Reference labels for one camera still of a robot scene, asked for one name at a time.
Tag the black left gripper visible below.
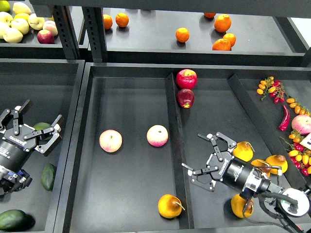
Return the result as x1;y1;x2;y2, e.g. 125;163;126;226
0;100;64;173

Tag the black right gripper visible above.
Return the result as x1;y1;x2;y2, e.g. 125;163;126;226
181;132;254;192

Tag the dark green avocado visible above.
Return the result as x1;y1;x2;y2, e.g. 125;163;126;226
41;163;57;191

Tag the yellow pear with stem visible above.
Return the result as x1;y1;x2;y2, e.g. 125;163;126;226
158;194;185;219

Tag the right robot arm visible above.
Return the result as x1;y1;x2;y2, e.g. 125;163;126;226
182;132;311;233

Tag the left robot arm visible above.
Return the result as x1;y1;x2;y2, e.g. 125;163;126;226
0;100;64;198

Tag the yellow pear under arm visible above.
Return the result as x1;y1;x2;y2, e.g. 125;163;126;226
251;159;271;178

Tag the green avocado upper left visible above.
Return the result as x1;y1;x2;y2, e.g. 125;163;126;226
33;122;52;141

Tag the yellow pear upper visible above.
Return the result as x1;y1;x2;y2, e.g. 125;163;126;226
232;141;254;162

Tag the yellow pear bottom right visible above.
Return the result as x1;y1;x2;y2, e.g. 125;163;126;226
230;194;254;218

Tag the yellow pear right edge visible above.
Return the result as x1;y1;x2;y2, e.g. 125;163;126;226
265;155;288;174

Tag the dark avocado bottom left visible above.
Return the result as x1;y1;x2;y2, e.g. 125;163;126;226
0;209;28;231

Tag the pale yellow pear top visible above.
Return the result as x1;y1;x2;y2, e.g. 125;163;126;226
13;2;32;15

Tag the black left tray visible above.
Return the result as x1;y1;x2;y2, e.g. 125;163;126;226
0;59;85;233

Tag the pink peach centre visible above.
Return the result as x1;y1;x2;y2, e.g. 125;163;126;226
146;125;168;147

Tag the dark red apple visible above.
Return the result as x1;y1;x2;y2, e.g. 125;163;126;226
176;88;194;109

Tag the red chili pepper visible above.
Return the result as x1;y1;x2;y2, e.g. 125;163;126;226
278;105;291;131

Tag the pink peach left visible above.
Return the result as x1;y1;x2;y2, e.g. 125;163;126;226
99;129;122;153

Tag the red apple on shelf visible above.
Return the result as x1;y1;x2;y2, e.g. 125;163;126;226
37;30;55;44

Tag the cherry tomato bunch lower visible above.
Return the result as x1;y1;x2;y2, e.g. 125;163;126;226
280;130;311;177

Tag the cherry tomato bunch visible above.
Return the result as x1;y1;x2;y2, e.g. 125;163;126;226
256;76;285;103
280;130;311;177

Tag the large black divided tray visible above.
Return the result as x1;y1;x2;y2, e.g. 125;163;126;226
54;63;311;233

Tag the bright red apple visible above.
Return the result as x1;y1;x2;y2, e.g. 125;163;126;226
176;69;197;89

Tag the pale yellow apple front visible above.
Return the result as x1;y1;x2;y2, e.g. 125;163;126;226
2;28;23;43

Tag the pale yellow apple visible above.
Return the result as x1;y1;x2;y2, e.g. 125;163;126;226
11;18;30;35
0;12;14;27
2;28;23;43
28;13;45;31

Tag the white label card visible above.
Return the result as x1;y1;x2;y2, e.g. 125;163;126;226
300;133;311;150

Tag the pink peach right edge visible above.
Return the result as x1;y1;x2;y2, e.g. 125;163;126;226
291;115;311;135

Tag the cherry tomato bunch upper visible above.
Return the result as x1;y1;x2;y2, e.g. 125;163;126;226
256;76;285;103

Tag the pink peach on shelf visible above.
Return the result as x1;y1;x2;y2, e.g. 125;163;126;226
43;20;58;36

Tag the pale yellow apple middle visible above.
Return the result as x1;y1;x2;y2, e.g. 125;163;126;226
11;18;30;35

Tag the pale yellow apple right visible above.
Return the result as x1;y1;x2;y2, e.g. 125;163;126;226
28;13;45;31

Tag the yellow lemon on shelf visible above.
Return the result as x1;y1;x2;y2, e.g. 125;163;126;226
14;13;30;21

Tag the pale yellow apple left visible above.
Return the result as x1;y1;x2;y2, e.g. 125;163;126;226
0;12;14;27

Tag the black shelf rack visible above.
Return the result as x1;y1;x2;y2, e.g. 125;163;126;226
0;0;311;67

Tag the orange front right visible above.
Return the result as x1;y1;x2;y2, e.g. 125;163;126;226
212;38;231;51

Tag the green lime corner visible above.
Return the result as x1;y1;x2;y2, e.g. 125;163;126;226
0;0;11;12

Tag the orange right small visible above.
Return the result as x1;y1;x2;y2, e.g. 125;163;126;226
223;33;236;47

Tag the orange centre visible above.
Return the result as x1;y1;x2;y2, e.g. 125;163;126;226
175;27;190;43

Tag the orange large upper right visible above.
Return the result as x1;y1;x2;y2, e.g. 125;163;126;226
214;14;232;33

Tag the orange cherry tomato string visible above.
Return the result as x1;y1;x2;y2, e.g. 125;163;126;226
286;97;311;117

